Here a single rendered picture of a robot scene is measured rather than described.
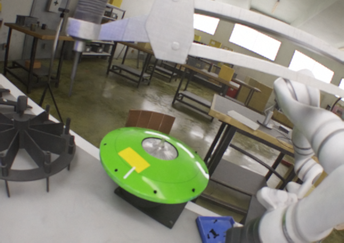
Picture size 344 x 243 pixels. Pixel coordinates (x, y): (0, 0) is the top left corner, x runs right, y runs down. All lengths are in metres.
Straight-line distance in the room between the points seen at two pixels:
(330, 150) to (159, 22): 0.27
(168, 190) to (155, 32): 0.33
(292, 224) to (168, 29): 0.29
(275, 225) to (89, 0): 0.39
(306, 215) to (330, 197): 0.05
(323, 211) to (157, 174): 0.34
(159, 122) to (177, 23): 1.14
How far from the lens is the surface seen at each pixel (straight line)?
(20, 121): 0.59
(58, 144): 0.60
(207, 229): 0.63
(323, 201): 0.26
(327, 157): 0.29
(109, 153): 0.49
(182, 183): 0.47
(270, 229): 0.33
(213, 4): 0.23
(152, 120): 1.31
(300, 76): 0.28
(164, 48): 0.22
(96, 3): 0.26
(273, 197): 0.36
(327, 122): 0.33
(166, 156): 0.51
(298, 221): 0.29
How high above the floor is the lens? 1.36
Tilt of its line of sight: 20 degrees down
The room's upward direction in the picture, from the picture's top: 21 degrees clockwise
